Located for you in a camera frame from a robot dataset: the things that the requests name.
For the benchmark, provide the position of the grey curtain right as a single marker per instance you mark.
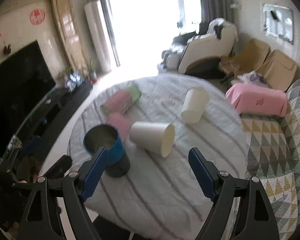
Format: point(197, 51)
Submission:
point(212, 9)

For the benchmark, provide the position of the black tv cabinet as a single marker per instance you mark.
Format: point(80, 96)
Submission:
point(38, 133)

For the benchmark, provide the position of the small green plant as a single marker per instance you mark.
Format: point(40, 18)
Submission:
point(64, 74)

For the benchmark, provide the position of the red round wall sticker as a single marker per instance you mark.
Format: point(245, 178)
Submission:
point(37, 16)

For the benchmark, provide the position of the purple floral pillow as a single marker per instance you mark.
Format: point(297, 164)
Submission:
point(253, 78)

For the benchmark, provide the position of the glass jar pink green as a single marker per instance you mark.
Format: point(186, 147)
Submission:
point(121, 100)

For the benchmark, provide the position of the whiteboard on wall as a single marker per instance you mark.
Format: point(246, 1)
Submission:
point(278, 21)

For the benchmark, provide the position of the photo frame on cabinet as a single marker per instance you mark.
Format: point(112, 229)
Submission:
point(73, 81)

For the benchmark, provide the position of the white massage chair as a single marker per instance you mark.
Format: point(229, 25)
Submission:
point(191, 48)

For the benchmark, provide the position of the white paper cup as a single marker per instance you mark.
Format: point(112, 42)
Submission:
point(195, 102)
point(156, 137)

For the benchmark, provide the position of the clear cup pink label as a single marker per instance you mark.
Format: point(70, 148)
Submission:
point(121, 123)

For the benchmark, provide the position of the black television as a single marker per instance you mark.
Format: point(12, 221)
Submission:
point(24, 80)

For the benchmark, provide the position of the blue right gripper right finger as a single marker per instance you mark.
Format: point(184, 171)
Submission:
point(203, 172)

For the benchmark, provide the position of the folding stool with cloth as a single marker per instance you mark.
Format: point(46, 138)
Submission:
point(229, 67)

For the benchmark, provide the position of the white standing air conditioner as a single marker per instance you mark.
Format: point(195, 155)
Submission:
point(98, 32)

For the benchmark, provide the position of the potted plant red pot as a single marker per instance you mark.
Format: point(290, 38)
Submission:
point(92, 71)

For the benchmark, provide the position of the striped grey quilt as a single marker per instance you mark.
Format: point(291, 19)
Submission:
point(159, 197)

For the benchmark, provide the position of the triangle pattern quilt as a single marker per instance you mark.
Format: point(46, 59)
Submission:
point(274, 157)

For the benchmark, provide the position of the wooden door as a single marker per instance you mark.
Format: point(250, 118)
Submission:
point(66, 24)

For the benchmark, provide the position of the blue black metal tumbler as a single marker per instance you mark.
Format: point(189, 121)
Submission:
point(107, 136)

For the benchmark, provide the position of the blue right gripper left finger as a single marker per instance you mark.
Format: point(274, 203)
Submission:
point(91, 172)

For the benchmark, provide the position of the tan covered sofa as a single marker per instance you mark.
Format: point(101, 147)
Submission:
point(276, 67)

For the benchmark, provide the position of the pink blanket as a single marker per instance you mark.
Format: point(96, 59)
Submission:
point(252, 99)

